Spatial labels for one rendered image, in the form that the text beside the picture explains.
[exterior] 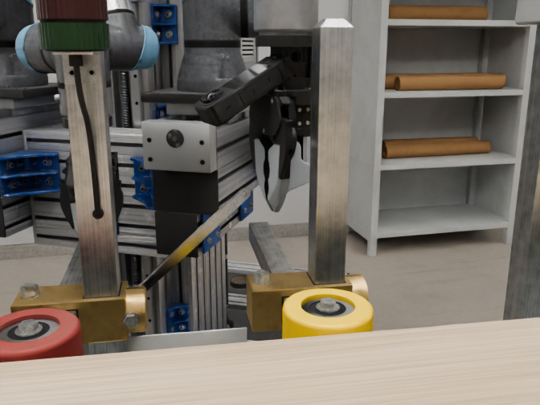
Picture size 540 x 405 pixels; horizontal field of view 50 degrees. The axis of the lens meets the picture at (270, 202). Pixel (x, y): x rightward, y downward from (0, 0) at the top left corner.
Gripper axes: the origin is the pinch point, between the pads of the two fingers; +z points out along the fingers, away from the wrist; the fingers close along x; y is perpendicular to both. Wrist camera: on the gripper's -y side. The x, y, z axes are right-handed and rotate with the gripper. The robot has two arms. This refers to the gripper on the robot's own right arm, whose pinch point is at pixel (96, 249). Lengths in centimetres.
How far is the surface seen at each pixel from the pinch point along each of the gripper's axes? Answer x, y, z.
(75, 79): -3.9, -31.8, -27.5
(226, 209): -18.3, -19.3, -11.1
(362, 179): -116, 215, 43
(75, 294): -1.3, -27.2, -4.7
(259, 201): -62, 241, 61
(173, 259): -11.8, -21.6, -5.8
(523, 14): -52, -25, -34
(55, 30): -2.9, -34.0, -31.6
